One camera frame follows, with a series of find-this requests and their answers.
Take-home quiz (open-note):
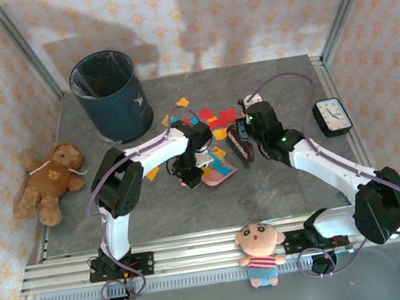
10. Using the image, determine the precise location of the large blue paper scrap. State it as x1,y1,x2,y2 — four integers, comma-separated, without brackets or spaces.
207,152,236,177

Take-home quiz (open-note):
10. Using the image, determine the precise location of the dark brown hand brush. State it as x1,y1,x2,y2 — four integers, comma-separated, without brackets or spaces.
222,120,259,172

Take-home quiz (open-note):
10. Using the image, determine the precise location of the pink plastic dustpan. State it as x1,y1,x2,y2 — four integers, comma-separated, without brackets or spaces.
176,143,242,193

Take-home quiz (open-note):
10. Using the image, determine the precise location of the orange-yellow paper scrap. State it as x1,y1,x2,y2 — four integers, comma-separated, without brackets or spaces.
145,166,162,183

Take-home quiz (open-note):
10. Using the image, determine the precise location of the black alarm clock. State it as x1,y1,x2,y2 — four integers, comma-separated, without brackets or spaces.
311,95,355,140

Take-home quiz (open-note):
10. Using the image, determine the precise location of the dark blue trash bin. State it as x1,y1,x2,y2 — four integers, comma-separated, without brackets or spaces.
66,45,157,150

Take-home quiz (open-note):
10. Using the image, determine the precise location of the clear plastic bin liner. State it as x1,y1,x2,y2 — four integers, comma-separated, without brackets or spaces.
66,47,139,101

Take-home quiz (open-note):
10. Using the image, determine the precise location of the cartoon boy plush doll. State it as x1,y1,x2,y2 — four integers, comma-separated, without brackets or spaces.
232,219,293,292

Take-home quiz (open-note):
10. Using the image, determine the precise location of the slotted metal vent strip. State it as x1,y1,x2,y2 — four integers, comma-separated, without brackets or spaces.
37,244,400,300

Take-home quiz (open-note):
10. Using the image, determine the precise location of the brown teddy bear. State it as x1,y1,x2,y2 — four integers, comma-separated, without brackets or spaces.
4,140,95,232

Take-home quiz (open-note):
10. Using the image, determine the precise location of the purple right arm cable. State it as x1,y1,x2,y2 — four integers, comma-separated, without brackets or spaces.
249,57,400,284

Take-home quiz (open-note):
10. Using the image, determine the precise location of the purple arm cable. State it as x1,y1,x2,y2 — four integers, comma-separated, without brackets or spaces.
249,57,400,284
75,105,224,300

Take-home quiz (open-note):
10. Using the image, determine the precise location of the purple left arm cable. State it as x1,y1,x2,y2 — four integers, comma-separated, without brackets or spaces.
75,105,224,300

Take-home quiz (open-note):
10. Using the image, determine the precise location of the wide aluminium extrusion rail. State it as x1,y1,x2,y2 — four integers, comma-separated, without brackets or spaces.
15,203,400,297

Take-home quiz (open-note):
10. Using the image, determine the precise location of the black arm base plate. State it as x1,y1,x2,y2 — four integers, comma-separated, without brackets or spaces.
86,250,157,284
281,222,355,259

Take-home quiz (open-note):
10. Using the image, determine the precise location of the aluminium frame post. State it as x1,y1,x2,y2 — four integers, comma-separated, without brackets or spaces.
0,0,66,109
311,0,393,67

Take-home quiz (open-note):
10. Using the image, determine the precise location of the black cable connector box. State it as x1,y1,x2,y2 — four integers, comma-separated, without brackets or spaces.
308,250,341,279
105,281,134,300

